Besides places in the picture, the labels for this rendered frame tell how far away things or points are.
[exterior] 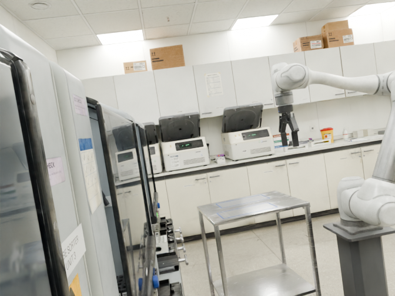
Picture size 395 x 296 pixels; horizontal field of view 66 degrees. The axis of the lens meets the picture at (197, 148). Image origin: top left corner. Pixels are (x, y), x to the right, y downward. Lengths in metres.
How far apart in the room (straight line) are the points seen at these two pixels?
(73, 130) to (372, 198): 1.40
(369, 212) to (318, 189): 2.71
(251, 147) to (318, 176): 0.96
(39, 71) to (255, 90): 3.98
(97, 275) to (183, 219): 3.45
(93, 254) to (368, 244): 1.60
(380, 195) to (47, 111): 1.46
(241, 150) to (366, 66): 2.19
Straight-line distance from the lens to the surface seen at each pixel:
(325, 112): 4.99
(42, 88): 0.32
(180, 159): 3.73
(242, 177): 3.88
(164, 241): 1.46
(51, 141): 0.31
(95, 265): 0.41
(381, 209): 1.57
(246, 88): 4.21
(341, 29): 4.99
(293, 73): 1.43
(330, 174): 4.32
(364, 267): 1.88
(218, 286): 2.27
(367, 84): 1.78
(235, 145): 3.83
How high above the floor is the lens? 1.33
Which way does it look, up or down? 3 degrees down
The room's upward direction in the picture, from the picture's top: 9 degrees counter-clockwise
